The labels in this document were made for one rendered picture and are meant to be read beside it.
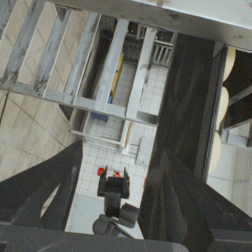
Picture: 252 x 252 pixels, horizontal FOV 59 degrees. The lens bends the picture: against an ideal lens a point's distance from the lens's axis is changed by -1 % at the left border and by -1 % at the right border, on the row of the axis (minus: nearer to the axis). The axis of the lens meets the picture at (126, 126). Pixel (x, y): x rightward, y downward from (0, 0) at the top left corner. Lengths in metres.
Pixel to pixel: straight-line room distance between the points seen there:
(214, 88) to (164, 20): 0.09
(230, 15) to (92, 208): 4.06
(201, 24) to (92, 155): 4.02
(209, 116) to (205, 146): 0.03
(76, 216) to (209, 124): 4.05
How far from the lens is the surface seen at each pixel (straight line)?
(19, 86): 0.73
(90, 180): 4.16
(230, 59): 0.29
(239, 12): 0.25
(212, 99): 0.25
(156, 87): 4.67
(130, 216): 0.78
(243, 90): 0.42
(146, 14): 0.24
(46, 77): 0.71
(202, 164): 0.23
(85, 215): 4.22
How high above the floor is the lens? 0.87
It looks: 1 degrees down
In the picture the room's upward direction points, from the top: 104 degrees clockwise
